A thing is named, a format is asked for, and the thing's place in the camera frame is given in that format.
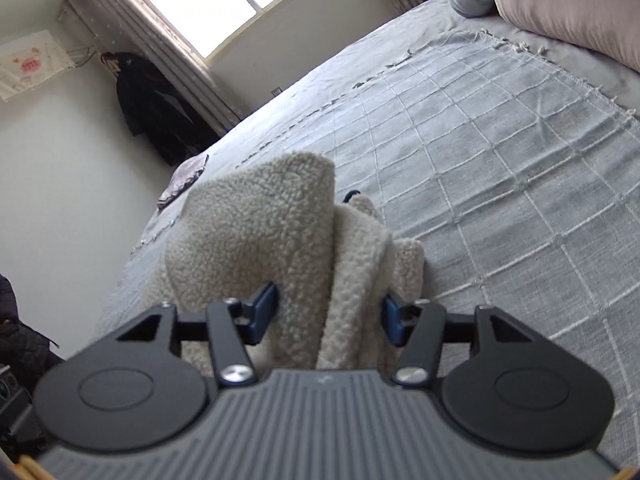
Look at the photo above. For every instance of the black quilted jacket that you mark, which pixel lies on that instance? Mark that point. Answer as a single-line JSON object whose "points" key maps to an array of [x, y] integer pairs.
{"points": [[22, 335]]}

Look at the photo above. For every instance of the pink pillow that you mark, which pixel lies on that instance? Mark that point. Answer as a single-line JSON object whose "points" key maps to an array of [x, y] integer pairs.
{"points": [[575, 5]]}

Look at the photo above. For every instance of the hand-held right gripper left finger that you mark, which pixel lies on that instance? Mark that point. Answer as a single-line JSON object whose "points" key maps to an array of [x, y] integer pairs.
{"points": [[264, 315]]}

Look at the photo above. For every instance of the white cloth pink print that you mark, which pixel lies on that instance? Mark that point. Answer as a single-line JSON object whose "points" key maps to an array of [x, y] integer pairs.
{"points": [[32, 65]]}

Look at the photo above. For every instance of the cream fleece jacket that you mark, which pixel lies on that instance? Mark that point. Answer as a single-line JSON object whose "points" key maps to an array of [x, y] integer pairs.
{"points": [[250, 220]]}

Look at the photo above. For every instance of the grey bed sheet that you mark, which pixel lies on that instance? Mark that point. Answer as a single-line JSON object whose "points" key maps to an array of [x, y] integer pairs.
{"points": [[310, 95]]}

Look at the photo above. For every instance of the window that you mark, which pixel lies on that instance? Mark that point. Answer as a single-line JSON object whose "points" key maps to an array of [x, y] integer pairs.
{"points": [[215, 0]]}

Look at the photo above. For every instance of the small pink folded cloth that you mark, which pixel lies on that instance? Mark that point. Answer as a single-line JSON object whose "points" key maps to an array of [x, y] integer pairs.
{"points": [[182, 180]]}

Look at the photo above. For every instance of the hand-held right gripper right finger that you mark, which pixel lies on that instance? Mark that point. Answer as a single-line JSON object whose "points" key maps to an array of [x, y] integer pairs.
{"points": [[392, 320]]}

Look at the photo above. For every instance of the grey checked blanket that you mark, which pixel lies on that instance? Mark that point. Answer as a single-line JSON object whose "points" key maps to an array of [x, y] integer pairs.
{"points": [[500, 185]]}

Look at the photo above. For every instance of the dark hanging clothes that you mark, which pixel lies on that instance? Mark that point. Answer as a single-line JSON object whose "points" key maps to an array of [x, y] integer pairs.
{"points": [[155, 110]]}

